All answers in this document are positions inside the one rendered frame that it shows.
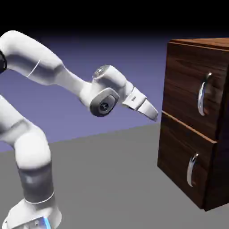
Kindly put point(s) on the dark wood cabinet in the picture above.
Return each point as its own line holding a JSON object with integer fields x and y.
{"x": 220, "y": 143}

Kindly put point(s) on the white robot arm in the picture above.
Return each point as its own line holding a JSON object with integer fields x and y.
{"x": 44, "y": 66}

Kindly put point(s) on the dark wood cabinet door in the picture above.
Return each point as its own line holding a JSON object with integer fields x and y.
{"x": 178, "y": 161}
{"x": 187, "y": 85}

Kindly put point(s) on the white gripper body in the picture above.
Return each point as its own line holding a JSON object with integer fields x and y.
{"x": 147, "y": 109}

